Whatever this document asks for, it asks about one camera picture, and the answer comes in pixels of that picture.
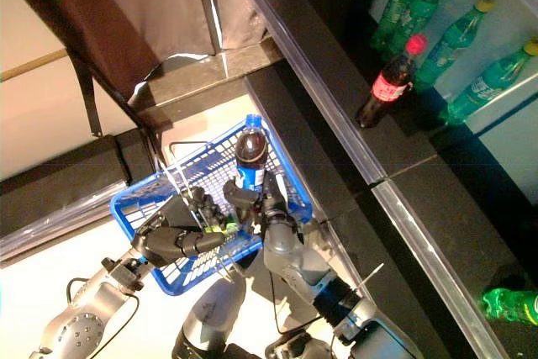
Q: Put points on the dark brown curtain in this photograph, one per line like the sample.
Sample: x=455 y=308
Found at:
x=126 y=6

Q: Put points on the silver right robot leg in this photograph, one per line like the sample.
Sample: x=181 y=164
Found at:
x=294 y=346

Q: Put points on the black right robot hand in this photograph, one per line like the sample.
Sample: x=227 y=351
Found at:
x=275 y=207

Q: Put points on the pepsi bottle blue cap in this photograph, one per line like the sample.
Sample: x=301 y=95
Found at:
x=251 y=149

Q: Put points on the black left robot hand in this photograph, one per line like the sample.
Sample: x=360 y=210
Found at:
x=168 y=237

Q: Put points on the black low platform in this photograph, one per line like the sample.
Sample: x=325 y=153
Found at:
x=54 y=182

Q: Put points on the coca-cola bottle red cap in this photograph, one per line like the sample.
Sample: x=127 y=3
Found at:
x=388 y=86

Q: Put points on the grey metal pole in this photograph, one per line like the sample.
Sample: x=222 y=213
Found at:
x=206 y=6

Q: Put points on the black shelf board clear rail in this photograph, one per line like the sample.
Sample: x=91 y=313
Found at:
x=336 y=52
x=462 y=228

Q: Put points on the blue plastic shopping basket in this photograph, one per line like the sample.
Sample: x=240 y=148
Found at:
x=176 y=281

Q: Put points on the green bottle in basket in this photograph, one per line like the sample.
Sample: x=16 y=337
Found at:
x=218 y=228

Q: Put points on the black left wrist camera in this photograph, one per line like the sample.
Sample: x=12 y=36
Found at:
x=122 y=272

